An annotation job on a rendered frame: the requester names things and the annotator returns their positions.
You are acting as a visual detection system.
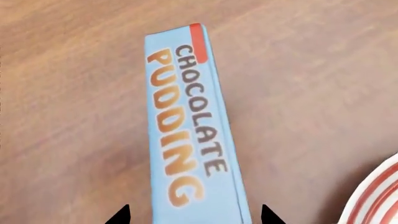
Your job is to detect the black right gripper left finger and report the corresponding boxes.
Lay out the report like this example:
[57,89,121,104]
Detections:
[104,203,132,224]

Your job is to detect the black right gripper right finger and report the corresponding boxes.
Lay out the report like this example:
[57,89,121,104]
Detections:
[261,203,289,224]

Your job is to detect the light blue chocolate pudding box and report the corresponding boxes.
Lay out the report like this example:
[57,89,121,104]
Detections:
[144,22,252,224]

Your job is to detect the white plate with red stripes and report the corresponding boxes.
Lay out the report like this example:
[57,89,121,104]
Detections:
[337,152,398,224]

